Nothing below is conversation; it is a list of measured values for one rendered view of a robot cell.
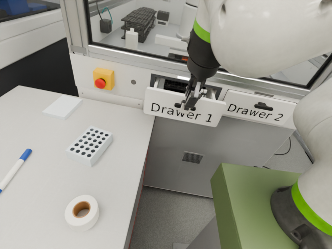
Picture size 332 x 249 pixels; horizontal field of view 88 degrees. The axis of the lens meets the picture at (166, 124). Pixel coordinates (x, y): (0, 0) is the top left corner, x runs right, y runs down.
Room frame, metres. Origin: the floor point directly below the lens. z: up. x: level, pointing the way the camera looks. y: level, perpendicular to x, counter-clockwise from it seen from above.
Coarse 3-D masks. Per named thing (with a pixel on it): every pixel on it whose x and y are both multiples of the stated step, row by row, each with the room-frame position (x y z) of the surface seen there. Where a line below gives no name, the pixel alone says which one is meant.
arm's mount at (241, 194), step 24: (240, 168) 0.32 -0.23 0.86; (264, 168) 0.34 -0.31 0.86; (216, 192) 0.27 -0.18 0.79; (240, 192) 0.25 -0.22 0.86; (264, 192) 0.26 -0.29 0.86; (216, 216) 0.22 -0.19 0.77; (240, 216) 0.19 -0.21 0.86; (264, 216) 0.20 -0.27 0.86; (240, 240) 0.14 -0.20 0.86; (264, 240) 0.15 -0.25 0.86; (288, 240) 0.16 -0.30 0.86
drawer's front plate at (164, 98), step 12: (156, 96) 0.52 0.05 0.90; (168, 96) 0.53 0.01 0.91; (180, 96) 0.53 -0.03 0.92; (144, 108) 0.52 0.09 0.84; (156, 108) 0.52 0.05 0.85; (204, 108) 0.53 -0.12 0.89; (216, 108) 0.53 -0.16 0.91; (180, 120) 0.53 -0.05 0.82; (192, 120) 0.53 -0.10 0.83; (204, 120) 0.53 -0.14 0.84; (216, 120) 0.53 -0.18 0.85
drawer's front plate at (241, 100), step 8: (232, 96) 0.64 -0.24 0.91; (240, 96) 0.64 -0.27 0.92; (248, 96) 0.64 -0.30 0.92; (256, 96) 0.65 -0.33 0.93; (240, 104) 0.64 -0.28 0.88; (248, 104) 0.64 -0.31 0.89; (272, 104) 0.65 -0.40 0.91; (280, 104) 0.65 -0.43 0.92; (288, 104) 0.65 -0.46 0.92; (296, 104) 0.66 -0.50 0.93; (224, 112) 0.64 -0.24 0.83; (232, 112) 0.64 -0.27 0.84; (240, 112) 0.64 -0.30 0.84; (248, 112) 0.64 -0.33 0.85; (256, 112) 0.64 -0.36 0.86; (264, 112) 0.65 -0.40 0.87; (272, 112) 0.65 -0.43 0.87; (280, 112) 0.65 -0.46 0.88; (288, 112) 0.65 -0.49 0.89; (256, 120) 0.64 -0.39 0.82; (264, 120) 0.65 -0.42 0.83; (272, 120) 0.65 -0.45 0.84; (280, 120) 0.65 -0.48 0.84
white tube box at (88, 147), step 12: (84, 132) 0.38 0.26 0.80; (96, 132) 0.40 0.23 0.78; (108, 132) 0.41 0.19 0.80; (72, 144) 0.32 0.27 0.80; (84, 144) 0.33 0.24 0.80; (96, 144) 0.34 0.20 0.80; (108, 144) 0.38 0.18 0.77; (72, 156) 0.29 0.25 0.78; (84, 156) 0.29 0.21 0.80; (96, 156) 0.31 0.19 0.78
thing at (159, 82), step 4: (156, 80) 0.66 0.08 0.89; (160, 80) 0.78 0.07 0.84; (164, 80) 0.79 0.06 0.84; (156, 84) 0.63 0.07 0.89; (160, 84) 0.74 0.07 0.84; (160, 88) 0.70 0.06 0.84; (208, 88) 0.73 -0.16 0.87; (212, 88) 0.70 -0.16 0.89; (208, 92) 0.71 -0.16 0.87; (212, 92) 0.66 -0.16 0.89; (208, 96) 0.68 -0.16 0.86; (212, 96) 0.63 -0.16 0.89
